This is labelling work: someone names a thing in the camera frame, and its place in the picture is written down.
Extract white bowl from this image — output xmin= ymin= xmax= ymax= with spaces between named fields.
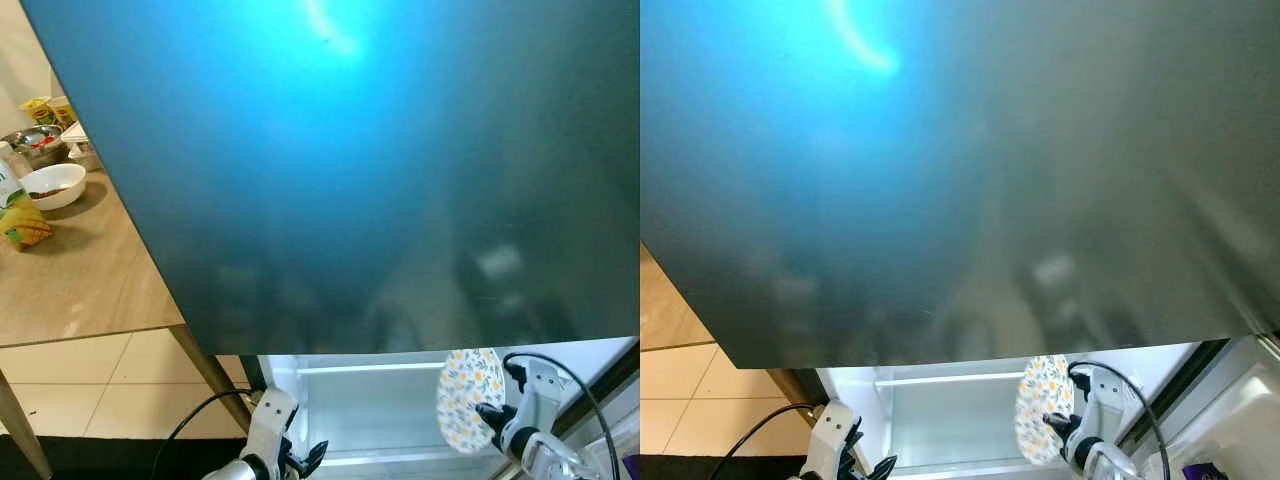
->
xmin=18 ymin=163 xmax=87 ymax=211

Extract yellow snack packet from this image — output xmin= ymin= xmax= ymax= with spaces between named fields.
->
xmin=20 ymin=95 xmax=76 ymax=129

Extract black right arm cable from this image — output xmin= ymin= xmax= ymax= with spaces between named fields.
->
xmin=1066 ymin=358 xmax=1171 ymax=480
xmin=500 ymin=350 xmax=609 ymax=480

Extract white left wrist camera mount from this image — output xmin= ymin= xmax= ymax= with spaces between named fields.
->
xmin=808 ymin=400 xmax=861 ymax=480
xmin=243 ymin=388 xmax=301 ymax=469

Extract silver two-door fridge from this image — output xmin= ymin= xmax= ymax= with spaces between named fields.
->
xmin=20 ymin=0 xmax=641 ymax=480
xmin=640 ymin=0 xmax=1280 ymax=480

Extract clear container white lid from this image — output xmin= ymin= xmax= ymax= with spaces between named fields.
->
xmin=60 ymin=120 xmax=101 ymax=173

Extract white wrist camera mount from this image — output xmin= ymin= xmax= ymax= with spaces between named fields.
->
xmin=1072 ymin=365 xmax=1136 ymax=469
xmin=508 ymin=358 xmax=573 ymax=459
xmin=243 ymin=388 xmax=301 ymax=469
xmin=808 ymin=400 xmax=861 ymax=480

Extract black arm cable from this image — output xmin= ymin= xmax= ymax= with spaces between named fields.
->
xmin=148 ymin=386 xmax=256 ymax=480
xmin=500 ymin=350 xmax=609 ymax=480
xmin=710 ymin=402 xmax=821 ymax=480
xmin=1066 ymin=358 xmax=1171 ymax=480

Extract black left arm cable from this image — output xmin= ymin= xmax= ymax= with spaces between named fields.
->
xmin=710 ymin=402 xmax=821 ymax=480
xmin=148 ymin=386 xmax=256 ymax=480

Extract green yellow juice carton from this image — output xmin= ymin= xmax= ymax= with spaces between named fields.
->
xmin=0 ymin=140 xmax=53 ymax=251

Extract floral round plate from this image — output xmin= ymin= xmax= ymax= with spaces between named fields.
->
xmin=1015 ymin=355 xmax=1076 ymax=466
xmin=437 ymin=348 xmax=506 ymax=456

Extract black floor mat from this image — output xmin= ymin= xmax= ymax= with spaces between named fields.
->
xmin=0 ymin=435 xmax=251 ymax=480
xmin=640 ymin=455 xmax=811 ymax=480

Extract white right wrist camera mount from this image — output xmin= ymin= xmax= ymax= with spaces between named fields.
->
xmin=508 ymin=358 xmax=573 ymax=459
xmin=1072 ymin=365 xmax=1136 ymax=469

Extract metal bowl red contents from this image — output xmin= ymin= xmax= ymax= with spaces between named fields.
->
xmin=0 ymin=125 xmax=69 ymax=169

